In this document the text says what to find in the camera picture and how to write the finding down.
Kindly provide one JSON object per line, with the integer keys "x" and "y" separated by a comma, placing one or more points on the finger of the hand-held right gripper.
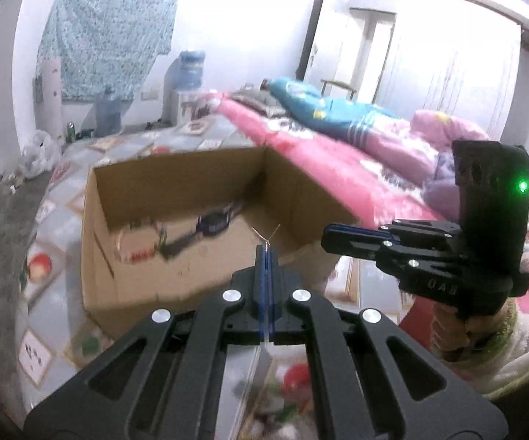
{"x": 356, "y": 243}
{"x": 424, "y": 228}

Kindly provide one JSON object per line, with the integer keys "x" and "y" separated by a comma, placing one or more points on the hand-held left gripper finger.
{"x": 261, "y": 284}
{"x": 271, "y": 284}

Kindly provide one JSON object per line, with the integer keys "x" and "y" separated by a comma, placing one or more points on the gold butterfly outline pendant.
{"x": 267, "y": 237}

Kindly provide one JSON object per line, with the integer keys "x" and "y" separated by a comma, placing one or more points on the purple smartwatch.
{"x": 214, "y": 224}

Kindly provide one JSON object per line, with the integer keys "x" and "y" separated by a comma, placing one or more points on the cardboard box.
{"x": 177, "y": 178}

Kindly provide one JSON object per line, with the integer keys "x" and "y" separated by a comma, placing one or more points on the person's right forearm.
{"x": 521, "y": 353}

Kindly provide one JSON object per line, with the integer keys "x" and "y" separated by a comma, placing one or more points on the person's right hand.
{"x": 450, "y": 330}

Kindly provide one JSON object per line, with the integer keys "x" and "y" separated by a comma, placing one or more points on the lavender cloth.
{"x": 441, "y": 183}

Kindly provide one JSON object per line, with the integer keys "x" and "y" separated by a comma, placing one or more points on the pink floral blanket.
{"x": 337, "y": 165}

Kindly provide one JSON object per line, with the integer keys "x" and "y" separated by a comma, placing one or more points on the light pink quilt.
{"x": 429, "y": 135}

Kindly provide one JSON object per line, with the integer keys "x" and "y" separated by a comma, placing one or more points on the teal pillow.
{"x": 319, "y": 105}

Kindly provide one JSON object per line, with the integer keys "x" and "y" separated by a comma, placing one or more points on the wooden chair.
{"x": 337, "y": 86}

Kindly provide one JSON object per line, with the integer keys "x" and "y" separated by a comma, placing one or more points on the white wardrobe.
{"x": 452, "y": 55}

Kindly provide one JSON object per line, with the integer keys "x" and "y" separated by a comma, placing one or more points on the grey lace pillow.
{"x": 257, "y": 101}

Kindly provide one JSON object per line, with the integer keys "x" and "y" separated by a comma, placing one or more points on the white water dispenser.
{"x": 177, "y": 105}

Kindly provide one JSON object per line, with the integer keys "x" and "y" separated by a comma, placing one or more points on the dark door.
{"x": 311, "y": 36}

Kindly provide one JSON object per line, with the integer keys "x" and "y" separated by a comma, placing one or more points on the blue dispenser water bottle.
{"x": 192, "y": 71}

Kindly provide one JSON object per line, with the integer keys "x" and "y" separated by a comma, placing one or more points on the blue water jug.
{"x": 109, "y": 112}

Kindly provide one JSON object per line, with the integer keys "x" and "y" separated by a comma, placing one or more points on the green can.
{"x": 69, "y": 133}

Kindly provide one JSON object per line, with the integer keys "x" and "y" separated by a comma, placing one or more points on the white plastic bag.
{"x": 40, "y": 153}

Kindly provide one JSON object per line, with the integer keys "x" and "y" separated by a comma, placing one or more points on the white cylinder roll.
{"x": 50, "y": 96}

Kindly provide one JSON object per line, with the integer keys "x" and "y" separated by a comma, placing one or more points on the teal patterned wall cloth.
{"x": 109, "y": 36}

